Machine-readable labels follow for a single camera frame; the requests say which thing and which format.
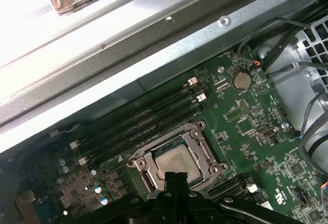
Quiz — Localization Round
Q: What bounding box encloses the silver CPU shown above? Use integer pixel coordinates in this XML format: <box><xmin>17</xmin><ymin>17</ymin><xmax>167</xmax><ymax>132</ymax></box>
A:
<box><xmin>155</xmin><ymin>144</ymin><xmax>202</xmax><ymax>184</ymax></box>

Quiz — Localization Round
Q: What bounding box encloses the silver disk bay cage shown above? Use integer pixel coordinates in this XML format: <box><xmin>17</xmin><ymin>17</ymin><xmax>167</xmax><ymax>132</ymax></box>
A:
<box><xmin>252</xmin><ymin>16</ymin><xmax>328</xmax><ymax>176</ymax></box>

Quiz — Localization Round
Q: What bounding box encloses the coin cell battery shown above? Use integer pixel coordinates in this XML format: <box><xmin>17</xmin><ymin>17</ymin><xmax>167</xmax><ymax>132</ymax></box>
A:
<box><xmin>231</xmin><ymin>70</ymin><xmax>252</xmax><ymax>91</ymax></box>

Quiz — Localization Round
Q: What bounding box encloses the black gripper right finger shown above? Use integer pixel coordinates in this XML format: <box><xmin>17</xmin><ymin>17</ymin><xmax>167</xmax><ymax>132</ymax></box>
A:
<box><xmin>177</xmin><ymin>172</ymin><xmax>303</xmax><ymax>224</ymax></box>

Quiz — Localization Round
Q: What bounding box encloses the black RAM slot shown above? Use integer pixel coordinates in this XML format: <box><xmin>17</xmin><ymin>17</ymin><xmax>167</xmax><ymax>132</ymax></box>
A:
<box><xmin>209</xmin><ymin>176</ymin><xmax>251</xmax><ymax>196</ymax></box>
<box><xmin>215</xmin><ymin>182</ymin><xmax>258</xmax><ymax>201</ymax></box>
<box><xmin>76</xmin><ymin>93</ymin><xmax>207</xmax><ymax>167</ymax></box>
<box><xmin>76</xmin><ymin>87</ymin><xmax>203</xmax><ymax>155</ymax></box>
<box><xmin>89</xmin><ymin>103</ymin><xmax>207</xmax><ymax>171</ymax></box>
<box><xmin>69</xmin><ymin>76</ymin><xmax>199</xmax><ymax>150</ymax></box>

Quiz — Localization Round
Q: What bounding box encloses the grey PC case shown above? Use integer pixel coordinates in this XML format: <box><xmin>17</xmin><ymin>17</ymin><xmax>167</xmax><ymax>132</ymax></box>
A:
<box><xmin>0</xmin><ymin>0</ymin><xmax>328</xmax><ymax>224</ymax></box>

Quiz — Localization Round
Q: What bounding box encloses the metal socket cover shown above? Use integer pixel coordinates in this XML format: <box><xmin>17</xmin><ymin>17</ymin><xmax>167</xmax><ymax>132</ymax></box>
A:
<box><xmin>142</xmin><ymin>131</ymin><xmax>218</xmax><ymax>191</ymax></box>

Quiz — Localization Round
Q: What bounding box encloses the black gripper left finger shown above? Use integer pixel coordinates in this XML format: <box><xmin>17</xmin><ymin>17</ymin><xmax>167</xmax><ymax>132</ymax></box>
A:
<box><xmin>76</xmin><ymin>172</ymin><xmax>179</xmax><ymax>224</ymax></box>

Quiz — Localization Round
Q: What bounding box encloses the green motherboard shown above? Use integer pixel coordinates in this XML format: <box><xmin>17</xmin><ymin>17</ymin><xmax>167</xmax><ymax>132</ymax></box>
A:
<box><xmin>0</xmin><ymin>52</ymin><xmax>328</xmax><ymax>224</ymax></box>

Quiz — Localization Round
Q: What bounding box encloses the metal locking lever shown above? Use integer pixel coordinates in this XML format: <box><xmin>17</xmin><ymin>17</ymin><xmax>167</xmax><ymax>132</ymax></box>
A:
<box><xmin>86</xmin><ymin>168</ymin><xmax>130</xmax><ymax>188</ymax></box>

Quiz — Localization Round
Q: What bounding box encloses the CPU socket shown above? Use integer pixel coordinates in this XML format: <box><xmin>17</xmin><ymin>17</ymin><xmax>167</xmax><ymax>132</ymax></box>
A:
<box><xmin>127</xmin><ymin>121</ymin><xmax>229</xmax><ymax>193</ymax></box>

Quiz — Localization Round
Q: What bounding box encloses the flat black cable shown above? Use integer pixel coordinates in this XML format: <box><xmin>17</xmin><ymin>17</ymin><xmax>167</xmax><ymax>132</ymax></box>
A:
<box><xmin>263</xmin><ymin>3</ymin><xmax>328</xmax><ymax>71</ymax></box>

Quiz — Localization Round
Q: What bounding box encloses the thin black wire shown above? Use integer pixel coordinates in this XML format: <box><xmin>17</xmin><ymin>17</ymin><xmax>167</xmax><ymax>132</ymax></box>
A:
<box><xmin>236</xmin><ymin>16</ymin><xmax>312</xmax><ymax>66</ymax></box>

